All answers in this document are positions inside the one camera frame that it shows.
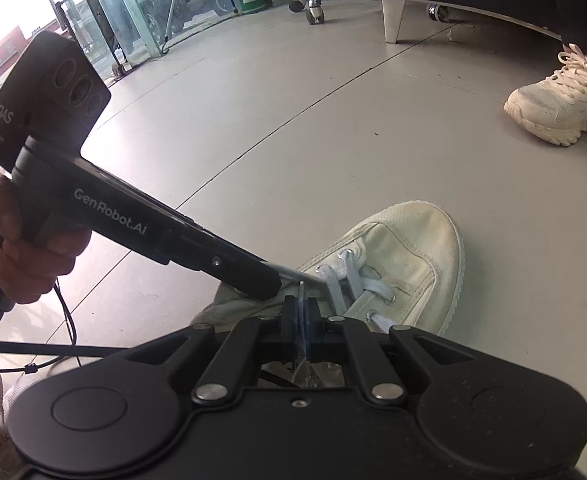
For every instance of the glass window wall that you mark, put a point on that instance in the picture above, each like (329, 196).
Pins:
(123, 10)

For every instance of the person's left hand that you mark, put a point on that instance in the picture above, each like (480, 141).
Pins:
(43, 265)

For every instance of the pale blue shoelace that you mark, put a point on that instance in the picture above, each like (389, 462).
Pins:
(373, 292)

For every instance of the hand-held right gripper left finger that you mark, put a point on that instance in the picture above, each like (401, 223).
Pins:
(293, 322)

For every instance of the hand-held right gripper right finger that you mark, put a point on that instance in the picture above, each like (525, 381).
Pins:
(312, 325)

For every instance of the tapered metal sofa leg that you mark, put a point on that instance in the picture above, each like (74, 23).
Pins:
(393, 20)

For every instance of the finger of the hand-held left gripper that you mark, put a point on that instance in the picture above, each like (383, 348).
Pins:
(253, 277)

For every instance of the round chrome sofa foot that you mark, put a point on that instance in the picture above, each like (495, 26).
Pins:
(436, 12)

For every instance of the white canvas shoe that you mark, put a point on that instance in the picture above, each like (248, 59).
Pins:
(413, 245)

